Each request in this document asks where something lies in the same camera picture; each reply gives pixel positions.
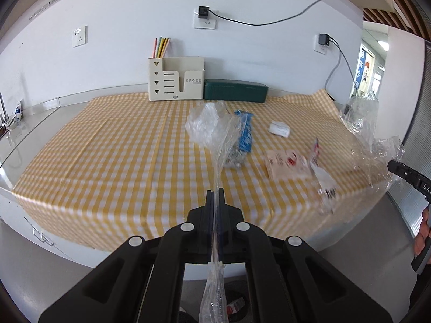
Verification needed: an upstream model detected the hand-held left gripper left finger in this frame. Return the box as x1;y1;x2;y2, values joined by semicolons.
38;190;215;323

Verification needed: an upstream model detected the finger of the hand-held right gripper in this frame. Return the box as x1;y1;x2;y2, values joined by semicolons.
387;160;421;189

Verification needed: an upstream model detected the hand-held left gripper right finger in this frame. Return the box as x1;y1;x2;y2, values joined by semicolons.
218;188;393;323

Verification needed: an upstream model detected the large clear plastic packaging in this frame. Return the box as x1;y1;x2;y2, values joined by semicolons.
340;91;405;189

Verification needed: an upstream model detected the clear plastic bag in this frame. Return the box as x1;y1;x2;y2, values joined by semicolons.
185;100;251;323

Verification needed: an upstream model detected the person's right hand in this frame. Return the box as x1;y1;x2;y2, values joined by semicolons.
414;210;431;255

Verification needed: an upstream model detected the blue snack wrapper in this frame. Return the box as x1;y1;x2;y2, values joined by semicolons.
235;109;254;153

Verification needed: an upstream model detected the small white packet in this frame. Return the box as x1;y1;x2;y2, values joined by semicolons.
268;120;291;138

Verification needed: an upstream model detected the yellow checkered tablecloth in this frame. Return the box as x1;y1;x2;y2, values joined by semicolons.
12;89;388;253

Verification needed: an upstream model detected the dark green storage box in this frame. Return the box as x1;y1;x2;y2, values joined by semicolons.
204;79;269;103

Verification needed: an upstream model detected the beige desk organizer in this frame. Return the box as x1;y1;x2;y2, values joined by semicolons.
148;56;205;101

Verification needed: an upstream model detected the white base cabinet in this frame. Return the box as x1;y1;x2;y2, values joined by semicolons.
0;188;243;281

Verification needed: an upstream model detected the white dish basket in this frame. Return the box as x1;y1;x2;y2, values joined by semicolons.
0;114;24;135

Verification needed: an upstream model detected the metal faucet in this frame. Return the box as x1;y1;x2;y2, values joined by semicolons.
0;92;9;125

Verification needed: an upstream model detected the blue wall poster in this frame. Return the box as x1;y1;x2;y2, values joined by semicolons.
353;49;368;90

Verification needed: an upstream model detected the grey cable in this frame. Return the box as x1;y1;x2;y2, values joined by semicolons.
324;42;340;90

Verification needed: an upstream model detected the short black cable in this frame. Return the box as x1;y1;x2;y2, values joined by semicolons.
330;38;357;83

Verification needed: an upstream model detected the white wall socket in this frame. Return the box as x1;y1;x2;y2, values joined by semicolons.
315;34;329;54
73;25;87;48
193;9;217;29

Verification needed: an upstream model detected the silver drawer handle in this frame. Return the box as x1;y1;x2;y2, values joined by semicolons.
33;228;55;246

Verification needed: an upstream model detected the white wall fixture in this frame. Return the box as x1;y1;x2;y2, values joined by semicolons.
29;0;59;20

